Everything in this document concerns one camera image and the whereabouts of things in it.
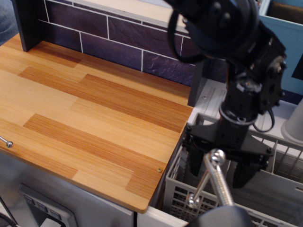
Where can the light blue box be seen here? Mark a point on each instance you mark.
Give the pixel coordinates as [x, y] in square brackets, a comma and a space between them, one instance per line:
[285, 19]

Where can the grey control panel with buttons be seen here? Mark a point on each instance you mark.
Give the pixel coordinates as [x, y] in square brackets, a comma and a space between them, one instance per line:
[41, 208]

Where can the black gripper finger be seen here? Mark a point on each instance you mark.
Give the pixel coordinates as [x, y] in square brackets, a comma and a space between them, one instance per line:
[243, 173]
[195, 160]

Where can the small silver clamp handle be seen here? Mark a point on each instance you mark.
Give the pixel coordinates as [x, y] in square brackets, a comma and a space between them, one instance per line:
[9, 144]

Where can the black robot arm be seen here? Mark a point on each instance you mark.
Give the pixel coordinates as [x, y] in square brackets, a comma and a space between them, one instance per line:
[232, 31]

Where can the dark grey shelf post left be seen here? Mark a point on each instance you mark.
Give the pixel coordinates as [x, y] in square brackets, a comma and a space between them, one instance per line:
[28, 15]

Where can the grey faucet base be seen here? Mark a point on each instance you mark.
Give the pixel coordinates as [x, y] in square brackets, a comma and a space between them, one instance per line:
[292, 129]

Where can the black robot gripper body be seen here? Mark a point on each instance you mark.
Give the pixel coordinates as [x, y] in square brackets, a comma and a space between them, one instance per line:
[230, 133]

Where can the grey plastic drying rack basket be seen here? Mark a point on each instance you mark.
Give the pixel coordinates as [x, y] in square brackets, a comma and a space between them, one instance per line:
[273, 198]

